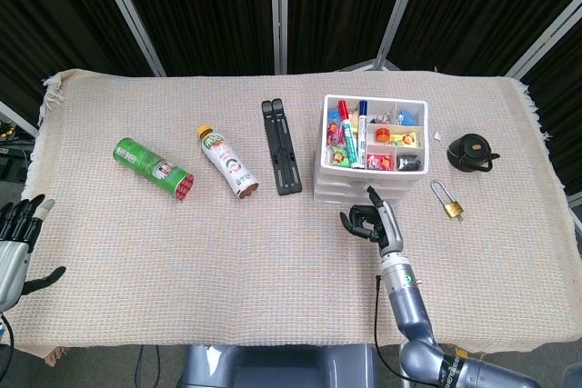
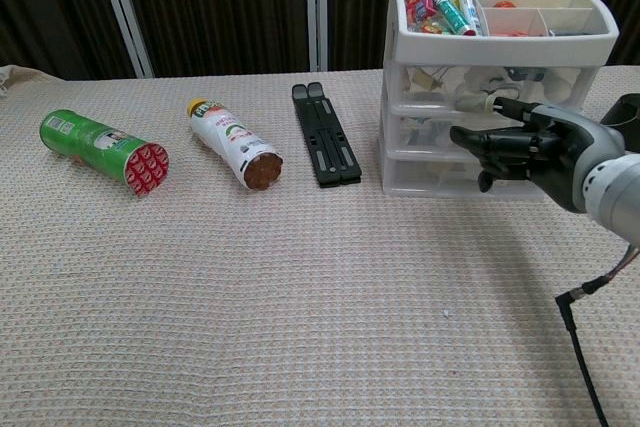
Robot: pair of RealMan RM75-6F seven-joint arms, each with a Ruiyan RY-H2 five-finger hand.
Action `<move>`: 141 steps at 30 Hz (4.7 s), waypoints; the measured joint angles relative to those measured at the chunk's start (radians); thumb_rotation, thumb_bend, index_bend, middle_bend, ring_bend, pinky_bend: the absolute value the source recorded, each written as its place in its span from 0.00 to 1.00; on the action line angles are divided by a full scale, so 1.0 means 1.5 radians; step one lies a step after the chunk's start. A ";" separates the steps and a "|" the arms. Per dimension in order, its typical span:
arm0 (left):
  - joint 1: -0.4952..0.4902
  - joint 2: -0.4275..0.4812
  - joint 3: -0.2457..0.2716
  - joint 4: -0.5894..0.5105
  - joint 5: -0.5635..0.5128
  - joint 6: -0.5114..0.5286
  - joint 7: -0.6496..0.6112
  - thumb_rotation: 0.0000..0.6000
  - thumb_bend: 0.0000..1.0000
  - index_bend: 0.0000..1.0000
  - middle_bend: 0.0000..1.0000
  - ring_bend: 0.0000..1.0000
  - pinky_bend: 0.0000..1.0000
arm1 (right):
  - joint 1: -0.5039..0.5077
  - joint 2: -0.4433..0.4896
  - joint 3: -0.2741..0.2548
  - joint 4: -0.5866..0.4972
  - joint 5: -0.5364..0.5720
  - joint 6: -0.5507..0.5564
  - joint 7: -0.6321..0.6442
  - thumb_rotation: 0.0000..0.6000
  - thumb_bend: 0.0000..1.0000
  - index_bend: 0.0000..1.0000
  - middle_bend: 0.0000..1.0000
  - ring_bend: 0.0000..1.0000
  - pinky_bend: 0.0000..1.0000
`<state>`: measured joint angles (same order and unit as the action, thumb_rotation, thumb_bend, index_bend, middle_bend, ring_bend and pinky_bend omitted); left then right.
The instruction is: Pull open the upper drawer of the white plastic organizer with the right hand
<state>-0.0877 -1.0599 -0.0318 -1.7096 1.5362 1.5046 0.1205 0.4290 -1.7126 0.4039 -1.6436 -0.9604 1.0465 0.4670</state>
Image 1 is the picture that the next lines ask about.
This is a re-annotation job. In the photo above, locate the white drawer organizer box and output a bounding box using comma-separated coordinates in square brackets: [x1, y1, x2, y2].
[312, 94, 430, 204]

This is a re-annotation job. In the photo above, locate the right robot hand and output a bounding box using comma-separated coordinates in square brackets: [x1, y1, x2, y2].
[340, 185, 406, 255]

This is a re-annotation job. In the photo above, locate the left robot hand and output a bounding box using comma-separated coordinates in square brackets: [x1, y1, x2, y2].
[0, 194, 67, 313]

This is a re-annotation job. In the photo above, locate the clear plastic drawer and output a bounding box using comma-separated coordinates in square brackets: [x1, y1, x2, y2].
[314, 181, 417, 194]
[316, 170, 422, 186]
[312, 190, 410, 204]

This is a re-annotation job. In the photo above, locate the red cartoon snack packet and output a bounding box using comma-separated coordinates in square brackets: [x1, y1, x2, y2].
[326, 118, 346, 147]

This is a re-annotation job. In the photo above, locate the blue capped white marker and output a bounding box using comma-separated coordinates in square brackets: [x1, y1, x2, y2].
[355, 99, 370, 168]

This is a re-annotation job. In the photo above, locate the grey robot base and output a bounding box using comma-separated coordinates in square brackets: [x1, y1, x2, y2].
[180, 343, 378, 388]

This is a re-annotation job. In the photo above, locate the brass padlock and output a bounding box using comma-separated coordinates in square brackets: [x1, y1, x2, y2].
[429, 178, 466, 223]

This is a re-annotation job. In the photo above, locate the yellow snack packet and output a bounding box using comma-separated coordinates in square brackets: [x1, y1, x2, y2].
[389, 131, 422, 149]

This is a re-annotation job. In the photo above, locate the green chips can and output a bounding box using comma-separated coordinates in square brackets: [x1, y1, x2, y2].
[113, 136, 196, 202]

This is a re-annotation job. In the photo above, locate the beige woven tablecloth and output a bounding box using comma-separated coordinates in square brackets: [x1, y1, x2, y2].
[6, 68, 582, 360]

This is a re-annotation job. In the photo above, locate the white drink bottle yellow cap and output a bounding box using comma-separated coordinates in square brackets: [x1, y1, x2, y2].
[196, 124, 260, 200]

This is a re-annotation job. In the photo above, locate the dark folding screen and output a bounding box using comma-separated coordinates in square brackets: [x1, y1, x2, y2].
[0, 0, 582, 207]

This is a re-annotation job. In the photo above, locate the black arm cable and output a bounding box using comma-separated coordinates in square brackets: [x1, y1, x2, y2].
[372, 273, 413, 383]

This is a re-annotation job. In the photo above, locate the black folding laptop stand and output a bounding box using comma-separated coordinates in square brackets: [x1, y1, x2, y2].
[260, 97, 304, 197]

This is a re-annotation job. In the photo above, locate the green yellow candy packet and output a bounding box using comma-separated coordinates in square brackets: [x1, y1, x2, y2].
[327, 146, 351, 167]

